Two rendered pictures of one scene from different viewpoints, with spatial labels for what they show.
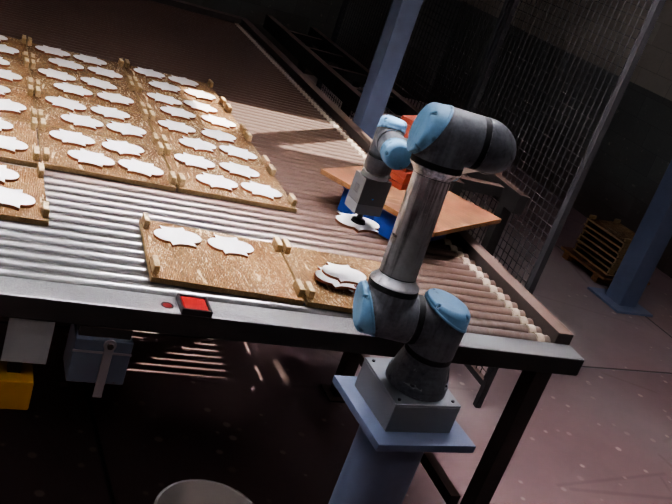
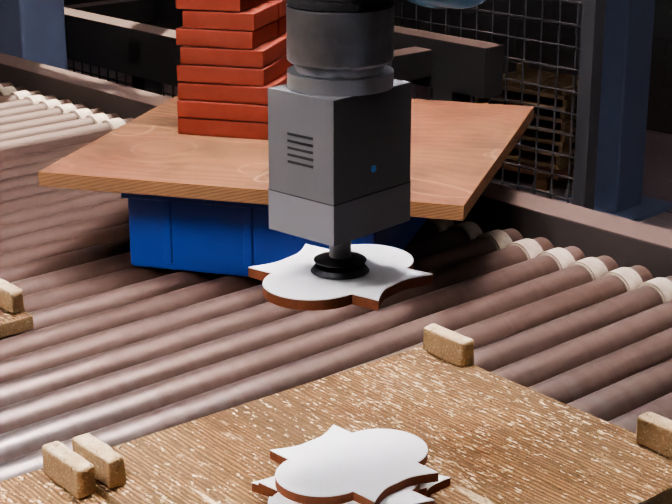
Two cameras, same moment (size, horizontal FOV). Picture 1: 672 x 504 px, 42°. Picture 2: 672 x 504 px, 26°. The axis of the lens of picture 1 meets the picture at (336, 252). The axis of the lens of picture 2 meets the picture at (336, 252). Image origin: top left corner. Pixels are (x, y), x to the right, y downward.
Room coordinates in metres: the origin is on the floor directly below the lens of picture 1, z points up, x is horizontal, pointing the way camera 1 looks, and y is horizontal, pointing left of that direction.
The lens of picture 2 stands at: (1.33, 0.24, 1.48)
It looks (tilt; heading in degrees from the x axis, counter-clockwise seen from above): 18 degrees down; 345
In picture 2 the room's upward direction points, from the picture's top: straight up
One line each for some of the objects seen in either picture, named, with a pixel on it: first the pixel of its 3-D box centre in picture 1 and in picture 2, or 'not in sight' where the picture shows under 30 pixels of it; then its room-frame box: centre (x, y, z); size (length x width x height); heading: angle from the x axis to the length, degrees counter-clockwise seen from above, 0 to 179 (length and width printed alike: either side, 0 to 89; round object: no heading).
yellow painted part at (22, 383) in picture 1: (16, 357); not in sight; (1.72, 0.61, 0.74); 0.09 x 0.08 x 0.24; 117
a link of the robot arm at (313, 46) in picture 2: (379, 165); (343, 37); (2.30, -0.03, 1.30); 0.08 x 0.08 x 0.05
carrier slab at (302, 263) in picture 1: (356, 284); (388, 472); (2.36, -0.09, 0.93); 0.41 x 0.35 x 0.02; 115
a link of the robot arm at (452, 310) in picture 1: (437, 323); not in sight; (1.85, -0.27, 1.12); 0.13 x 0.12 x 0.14; 104
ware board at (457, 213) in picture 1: (413, 196); (308, 142); (3.07, -0.20, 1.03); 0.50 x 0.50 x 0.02; 59
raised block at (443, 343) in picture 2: not in sight; (447, 345); (2.57, -0.21, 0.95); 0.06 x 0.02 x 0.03; 25
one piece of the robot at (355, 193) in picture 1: (367, 189); (331, 143); (2.31, -0.03, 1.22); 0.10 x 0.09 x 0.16; 33
